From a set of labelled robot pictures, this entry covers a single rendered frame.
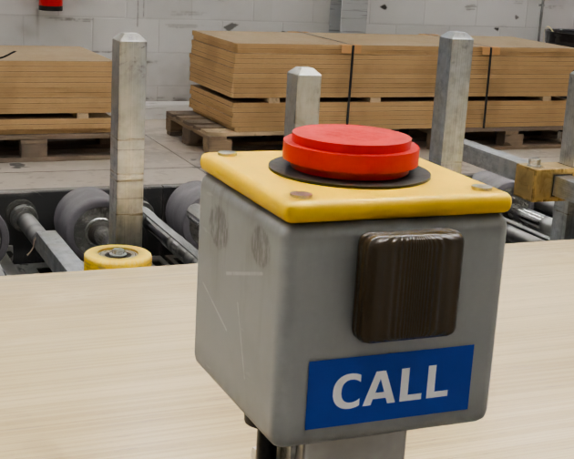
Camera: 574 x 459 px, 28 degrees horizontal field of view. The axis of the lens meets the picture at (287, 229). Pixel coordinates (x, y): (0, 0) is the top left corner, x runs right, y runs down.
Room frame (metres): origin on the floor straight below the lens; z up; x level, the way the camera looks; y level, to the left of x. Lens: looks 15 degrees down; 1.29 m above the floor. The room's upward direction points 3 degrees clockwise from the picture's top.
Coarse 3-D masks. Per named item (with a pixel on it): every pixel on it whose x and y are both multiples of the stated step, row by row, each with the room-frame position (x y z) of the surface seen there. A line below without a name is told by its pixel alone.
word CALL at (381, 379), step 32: (416, 352) 0.30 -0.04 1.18; (448, 352) 0.31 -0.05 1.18; (320, 384) 0.29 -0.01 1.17; (352, 384) 0.29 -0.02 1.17; (384, 384) 0.30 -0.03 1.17; (416, 384) 0.30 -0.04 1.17; (448, 384) 0.31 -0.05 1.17; (320, 416) 0.29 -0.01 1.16; (352, 416) 0.29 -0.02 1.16; (384, 416) 0.30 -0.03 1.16
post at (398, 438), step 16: (400, 432) 0.32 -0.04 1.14; (256, 448) 0.32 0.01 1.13; (272, 448) 0.32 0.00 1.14; (304, 448) 0.31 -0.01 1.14; (320, 448) 0.31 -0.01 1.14; (336, 448) 0.31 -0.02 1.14; (352, 448) 0.31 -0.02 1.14; (368, 448) 0.32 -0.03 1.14; (384, 448) 0.32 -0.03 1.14; (400, 448) 0.32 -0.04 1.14
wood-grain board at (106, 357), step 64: (512, 256) 1.42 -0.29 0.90; (0, 320) 1.07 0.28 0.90; (64, 320) 1.08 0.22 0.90; (128, 320) 1.09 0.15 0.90; (192, 320) 1.10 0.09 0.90; (512, 320) 1.16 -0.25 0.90; (0, 384) 0.91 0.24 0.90; (64, 384) 0.91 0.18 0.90; (128, 384) 0.92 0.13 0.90; (192, 384) 0.93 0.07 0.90; (512, 384) 0.97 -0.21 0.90; (0, 448) 0.79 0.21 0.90; (64, 448) 0.79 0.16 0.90; (128, 448) 0.80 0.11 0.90; (192, 448) 0.80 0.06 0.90; (448, 448) 0.83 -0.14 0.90; (512, 448) 0.84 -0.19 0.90
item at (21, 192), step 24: (0, 192) 1.86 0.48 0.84; (24, 192) 1.87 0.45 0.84; (48, 192) 1.89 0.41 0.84; (144, 192) 1.96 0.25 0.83; (168, 192) 1.98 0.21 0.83; (48, 216) 1.89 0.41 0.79; (24, 240) 1.87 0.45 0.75; (144, 240) 1.96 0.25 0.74; (24, 264) 1.86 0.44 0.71; (168, 264) 1.91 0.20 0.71
